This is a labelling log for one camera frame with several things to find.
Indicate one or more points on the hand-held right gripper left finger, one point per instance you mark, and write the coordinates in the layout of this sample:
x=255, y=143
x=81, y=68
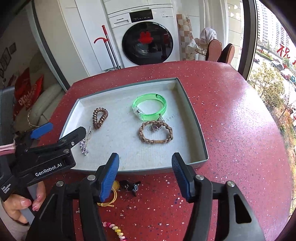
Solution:
x=108, y=180

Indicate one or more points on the red window decals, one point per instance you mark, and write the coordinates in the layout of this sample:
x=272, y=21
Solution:
x=283, y=51

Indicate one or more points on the small framed wall picture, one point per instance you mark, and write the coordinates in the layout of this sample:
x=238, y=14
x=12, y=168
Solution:
x=12, y=47

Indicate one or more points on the white cloth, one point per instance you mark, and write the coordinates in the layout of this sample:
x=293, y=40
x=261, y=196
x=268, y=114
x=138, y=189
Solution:
x=208, y=34

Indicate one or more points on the grey shallow tray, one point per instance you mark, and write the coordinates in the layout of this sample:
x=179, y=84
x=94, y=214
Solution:
x=120, y=139

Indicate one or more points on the green translucent bangle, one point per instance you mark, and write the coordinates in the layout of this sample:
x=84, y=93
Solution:
x=138, y=112

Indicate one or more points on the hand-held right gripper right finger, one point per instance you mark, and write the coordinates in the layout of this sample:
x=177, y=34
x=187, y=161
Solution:
x=182, y=178

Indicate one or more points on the red printed cushion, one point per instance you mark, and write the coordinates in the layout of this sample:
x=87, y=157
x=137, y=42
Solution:
x=34, y=92

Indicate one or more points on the person's left hand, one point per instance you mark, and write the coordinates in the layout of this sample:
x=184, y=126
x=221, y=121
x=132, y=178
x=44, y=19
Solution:
x=18, y=206

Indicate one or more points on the black hair clip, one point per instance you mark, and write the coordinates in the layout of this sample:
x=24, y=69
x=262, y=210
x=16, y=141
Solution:
x=129, y=185

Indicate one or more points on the small silver charm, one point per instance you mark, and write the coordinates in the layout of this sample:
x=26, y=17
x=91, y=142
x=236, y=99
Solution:
x=157, y=127

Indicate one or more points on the white washing machine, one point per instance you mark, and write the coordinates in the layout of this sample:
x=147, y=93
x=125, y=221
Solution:
x=115, y=37

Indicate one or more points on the brown-soled slipper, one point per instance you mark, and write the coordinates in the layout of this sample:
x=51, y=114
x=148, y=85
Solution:
x=214, y=51
x=227, y=54

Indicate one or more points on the silver star hair clip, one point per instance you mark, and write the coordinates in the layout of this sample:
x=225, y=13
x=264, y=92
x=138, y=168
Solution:
x=84, y=145

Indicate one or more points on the large framed wall picture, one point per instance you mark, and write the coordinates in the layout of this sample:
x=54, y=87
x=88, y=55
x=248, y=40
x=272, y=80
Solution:
x=4, y=60

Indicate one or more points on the checkered tile panel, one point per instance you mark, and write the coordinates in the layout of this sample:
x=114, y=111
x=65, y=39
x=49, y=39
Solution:
x=183, y=32

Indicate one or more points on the cream leather sofa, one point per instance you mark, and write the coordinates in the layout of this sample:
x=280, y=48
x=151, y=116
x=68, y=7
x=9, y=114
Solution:
x=48, y=99

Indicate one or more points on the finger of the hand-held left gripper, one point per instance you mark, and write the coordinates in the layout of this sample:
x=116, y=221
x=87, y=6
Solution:
x=69, y=140
x=41, y=130

